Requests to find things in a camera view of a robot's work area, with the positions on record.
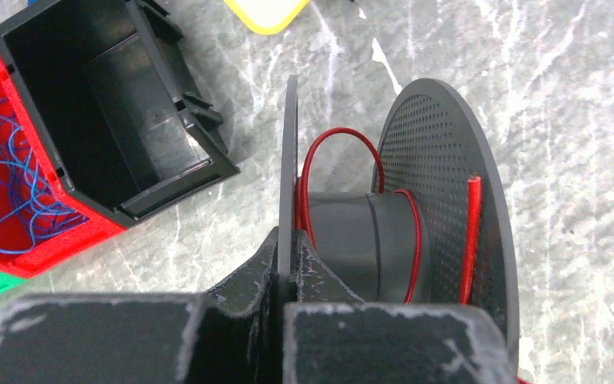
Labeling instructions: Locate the black storage bin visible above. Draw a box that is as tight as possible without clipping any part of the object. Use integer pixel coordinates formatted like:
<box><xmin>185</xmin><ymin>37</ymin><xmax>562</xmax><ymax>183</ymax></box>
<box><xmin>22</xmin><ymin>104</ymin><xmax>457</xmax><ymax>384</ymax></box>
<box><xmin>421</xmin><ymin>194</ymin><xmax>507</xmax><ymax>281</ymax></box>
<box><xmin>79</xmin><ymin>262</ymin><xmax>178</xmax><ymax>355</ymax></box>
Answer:
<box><xmin>0</xmin><ymin>1</ymin><xmax>239</xmax><ymax>228</ymax></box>

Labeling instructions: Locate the red storage bin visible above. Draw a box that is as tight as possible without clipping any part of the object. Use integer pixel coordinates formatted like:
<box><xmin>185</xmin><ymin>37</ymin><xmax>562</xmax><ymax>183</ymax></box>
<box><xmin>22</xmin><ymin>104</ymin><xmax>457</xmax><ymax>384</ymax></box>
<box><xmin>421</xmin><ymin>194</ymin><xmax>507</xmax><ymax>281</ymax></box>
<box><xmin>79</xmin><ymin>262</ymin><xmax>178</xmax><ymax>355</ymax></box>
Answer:
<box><xmin>0</xmin><ymin>57</ymin><xmax>125</xmax><ymax>278</ymax></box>

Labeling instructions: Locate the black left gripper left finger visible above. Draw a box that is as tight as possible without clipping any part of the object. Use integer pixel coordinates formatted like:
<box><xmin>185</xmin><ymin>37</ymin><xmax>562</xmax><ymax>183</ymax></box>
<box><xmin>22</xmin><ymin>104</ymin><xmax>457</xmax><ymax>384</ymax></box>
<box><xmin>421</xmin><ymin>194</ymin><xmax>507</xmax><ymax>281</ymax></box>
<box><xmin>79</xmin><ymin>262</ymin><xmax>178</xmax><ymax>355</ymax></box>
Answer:
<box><xmin>0</xmin><ymin>229</ymin><xmax>279</xmax><ymax>383</ymax></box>

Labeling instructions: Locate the blue cables bundle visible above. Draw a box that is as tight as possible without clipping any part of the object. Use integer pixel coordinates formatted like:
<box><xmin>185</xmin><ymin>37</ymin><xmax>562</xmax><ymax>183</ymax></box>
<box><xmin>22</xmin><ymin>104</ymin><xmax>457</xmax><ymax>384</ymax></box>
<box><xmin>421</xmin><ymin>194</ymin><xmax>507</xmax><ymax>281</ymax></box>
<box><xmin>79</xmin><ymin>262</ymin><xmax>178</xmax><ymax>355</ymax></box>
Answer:
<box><xmin>0</xmin><ymin>98</ymin><xmax>88</xmax><ymax>255</ymax></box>

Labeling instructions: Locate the yellow framed whiteboard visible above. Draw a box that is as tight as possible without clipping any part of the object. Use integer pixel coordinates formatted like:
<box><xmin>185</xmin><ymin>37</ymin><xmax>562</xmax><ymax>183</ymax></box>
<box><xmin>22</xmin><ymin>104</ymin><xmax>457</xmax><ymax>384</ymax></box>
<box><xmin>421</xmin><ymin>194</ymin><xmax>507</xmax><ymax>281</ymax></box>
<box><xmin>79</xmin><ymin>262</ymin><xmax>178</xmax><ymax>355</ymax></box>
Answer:
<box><xmin>224</xmin><ymin>0</ymin><xmax>310</xmax><ymax>35</ymax></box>

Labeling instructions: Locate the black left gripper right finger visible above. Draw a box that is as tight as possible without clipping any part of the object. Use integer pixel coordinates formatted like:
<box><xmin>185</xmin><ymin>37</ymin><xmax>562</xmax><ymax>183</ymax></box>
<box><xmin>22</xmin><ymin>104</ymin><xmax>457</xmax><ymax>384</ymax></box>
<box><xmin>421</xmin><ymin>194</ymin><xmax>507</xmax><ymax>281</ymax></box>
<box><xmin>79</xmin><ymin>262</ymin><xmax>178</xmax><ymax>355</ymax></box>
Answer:
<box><xmin>283</xmin><ymin>230</ymin><xmax>516</xmax><ymax>383</ymax></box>

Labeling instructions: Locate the black perforated cable spool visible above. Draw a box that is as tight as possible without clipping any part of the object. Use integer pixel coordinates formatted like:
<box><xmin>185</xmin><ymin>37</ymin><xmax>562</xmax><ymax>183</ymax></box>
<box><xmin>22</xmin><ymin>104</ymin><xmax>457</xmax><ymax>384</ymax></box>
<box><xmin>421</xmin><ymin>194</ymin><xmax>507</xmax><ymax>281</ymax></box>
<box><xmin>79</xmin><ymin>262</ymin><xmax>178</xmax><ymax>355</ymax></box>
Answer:
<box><xmin>273</xmin><ymin>76</ymin><xmax>520</xmax><ymax>377</ymax></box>

